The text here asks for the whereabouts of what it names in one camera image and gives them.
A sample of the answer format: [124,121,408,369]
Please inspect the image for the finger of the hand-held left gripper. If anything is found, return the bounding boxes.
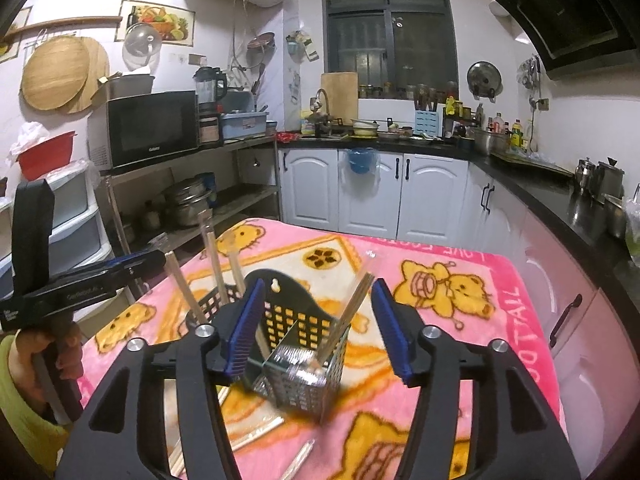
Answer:
[107,251,167,273]
[107,260,167,293]

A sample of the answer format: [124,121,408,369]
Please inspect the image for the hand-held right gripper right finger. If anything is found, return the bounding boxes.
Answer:
[370,277,583,480]

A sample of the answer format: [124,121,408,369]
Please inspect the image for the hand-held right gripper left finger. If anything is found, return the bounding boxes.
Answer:
[55,277,266,480]

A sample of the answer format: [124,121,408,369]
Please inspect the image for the dark perforated utensil holder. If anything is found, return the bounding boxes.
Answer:
[185,269,361,423]

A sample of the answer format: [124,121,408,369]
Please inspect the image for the pile of chopsticks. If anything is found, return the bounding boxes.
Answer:
[167,385,317,480]

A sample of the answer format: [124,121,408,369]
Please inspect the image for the person's left hand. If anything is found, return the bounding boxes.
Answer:
[10,320,85,401]

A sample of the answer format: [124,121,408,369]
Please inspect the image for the white plastic drawer unit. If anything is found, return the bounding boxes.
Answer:
[0,160,108,306]

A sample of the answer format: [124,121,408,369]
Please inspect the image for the pink printed blanket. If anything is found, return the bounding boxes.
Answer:
[77,217,568,480]

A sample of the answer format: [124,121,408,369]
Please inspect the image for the stacked steel pots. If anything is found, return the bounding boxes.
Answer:
[162,175,218,228]

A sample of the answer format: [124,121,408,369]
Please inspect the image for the red plastic basin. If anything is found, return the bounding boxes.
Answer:
[17,131,77,181]

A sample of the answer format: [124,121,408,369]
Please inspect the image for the white plastic bag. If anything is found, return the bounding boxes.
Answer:
[7,121,51,161]

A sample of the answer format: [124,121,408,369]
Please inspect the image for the metal storage rack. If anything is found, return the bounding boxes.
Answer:
[97,135,281,281]

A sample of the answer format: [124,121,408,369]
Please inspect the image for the black microwave oven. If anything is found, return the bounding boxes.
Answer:
[89,90,201,171]

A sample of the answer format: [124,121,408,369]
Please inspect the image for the white kitchen cabinets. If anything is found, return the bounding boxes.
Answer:
[277,147,640,461]

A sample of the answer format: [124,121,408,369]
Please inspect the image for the round wooden cutting boards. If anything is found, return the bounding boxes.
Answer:
[21,35,92,111]

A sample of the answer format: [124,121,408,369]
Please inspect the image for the grey plastic bin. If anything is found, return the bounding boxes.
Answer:
[106,74,156,100]

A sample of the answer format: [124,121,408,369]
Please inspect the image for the round wooden board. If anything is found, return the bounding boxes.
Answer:
[65,37,111,115]

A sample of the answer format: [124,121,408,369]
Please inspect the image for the blue plastic bag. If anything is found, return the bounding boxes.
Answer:
[346,147,377,175]

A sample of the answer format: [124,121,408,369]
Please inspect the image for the dark blender jug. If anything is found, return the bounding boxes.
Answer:
[194,66,228,116]

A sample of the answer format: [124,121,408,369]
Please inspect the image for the black kitchen countertop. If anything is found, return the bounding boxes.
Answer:
[277,132,640,281]

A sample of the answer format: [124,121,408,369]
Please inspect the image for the glass pot lid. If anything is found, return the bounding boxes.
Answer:
[122,22,163,61]

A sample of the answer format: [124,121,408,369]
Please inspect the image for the steel basin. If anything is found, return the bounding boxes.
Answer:
[470,127,508,156]

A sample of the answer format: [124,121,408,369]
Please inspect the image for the blue knife block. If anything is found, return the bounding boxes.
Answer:
[414,109,443,138]

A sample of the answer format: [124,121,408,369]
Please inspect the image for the wooden rod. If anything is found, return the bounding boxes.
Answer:
[0,15,123,43]

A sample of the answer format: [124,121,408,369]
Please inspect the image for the group of condiment bottles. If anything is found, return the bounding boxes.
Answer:
[487,112,533,151]

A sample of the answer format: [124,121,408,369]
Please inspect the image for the metal faucet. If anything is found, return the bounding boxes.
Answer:
[310,88,333,121]

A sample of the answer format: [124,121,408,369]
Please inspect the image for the row of glass jars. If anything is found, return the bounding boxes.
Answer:
[358,81,458,101]

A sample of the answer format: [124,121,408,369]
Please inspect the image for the hanging metal pan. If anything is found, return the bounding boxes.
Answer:
[245,31,277,96]

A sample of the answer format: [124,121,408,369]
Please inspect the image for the wooden cutting board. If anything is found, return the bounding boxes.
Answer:
[320,72,359,121]

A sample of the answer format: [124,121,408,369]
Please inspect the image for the small steel kettle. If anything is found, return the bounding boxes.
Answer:
[574,157,597,188]

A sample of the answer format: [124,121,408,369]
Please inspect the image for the steel container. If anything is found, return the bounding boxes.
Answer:
[604,195,631,238]

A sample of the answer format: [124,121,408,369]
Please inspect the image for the clear plastic bag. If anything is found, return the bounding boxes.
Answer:
[624,199,640,267]

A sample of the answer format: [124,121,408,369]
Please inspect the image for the steel canister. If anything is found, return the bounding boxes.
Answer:
[592,157,626,203]

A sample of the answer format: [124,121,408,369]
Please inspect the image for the hanging paper package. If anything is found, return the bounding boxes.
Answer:
[286,30,321,62]

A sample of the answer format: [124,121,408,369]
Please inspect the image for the metal pot lid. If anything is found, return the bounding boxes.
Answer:
[466,61,502,97]

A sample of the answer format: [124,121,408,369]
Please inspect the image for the hanging kitchen tools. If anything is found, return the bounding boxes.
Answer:
[517,55,543,88]

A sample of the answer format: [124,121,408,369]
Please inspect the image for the dark framed window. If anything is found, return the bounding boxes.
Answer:
[322,0,458,101]

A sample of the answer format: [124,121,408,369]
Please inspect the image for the black range hood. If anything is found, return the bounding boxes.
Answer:
[492,0,640,73]

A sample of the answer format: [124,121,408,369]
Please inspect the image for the small wall poster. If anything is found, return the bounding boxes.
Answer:
[0,7,32,63]

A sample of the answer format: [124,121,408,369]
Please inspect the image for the fruit wall poster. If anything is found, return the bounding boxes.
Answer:
[116,0,193,43]

